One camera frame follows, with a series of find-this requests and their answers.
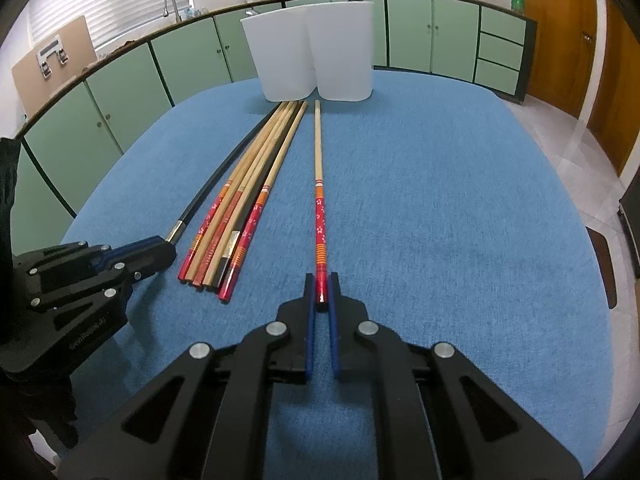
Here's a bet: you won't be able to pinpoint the person's left hand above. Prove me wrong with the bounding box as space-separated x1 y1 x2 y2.
0 372 78 461

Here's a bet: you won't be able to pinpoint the dark glass cabinet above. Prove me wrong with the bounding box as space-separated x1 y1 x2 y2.
619 170 640 281

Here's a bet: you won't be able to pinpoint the blue tablecloth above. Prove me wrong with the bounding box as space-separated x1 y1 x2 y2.
60 69 626 480

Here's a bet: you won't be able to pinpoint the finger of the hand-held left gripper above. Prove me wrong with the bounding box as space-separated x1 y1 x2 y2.
14 234 177 282
29 249 178 332

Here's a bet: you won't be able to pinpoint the black chopstick silver tip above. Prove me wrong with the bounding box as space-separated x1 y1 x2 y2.
167 104 281 247

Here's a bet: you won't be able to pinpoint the white plastic utensil cup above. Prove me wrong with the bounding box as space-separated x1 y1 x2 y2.
240 6 317 103
304 1 375 102

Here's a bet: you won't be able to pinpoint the brown wooden door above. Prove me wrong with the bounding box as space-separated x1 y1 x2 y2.
522 0 598 121
587 0 640 176

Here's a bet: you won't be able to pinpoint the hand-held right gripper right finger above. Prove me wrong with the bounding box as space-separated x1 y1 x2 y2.
329 272 584 480

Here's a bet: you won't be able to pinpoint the plain wooden chopstick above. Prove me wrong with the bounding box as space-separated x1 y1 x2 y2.
202 101 301 289
190 101 293 287

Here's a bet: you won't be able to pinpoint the green kitchen base cabinets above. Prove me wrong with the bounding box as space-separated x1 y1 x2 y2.
0 0 538 256

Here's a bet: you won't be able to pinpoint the black chopstick silver band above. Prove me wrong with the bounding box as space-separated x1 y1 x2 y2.
212 145 276 291

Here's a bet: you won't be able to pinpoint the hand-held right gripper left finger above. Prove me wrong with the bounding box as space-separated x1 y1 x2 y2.
57 272 317 480

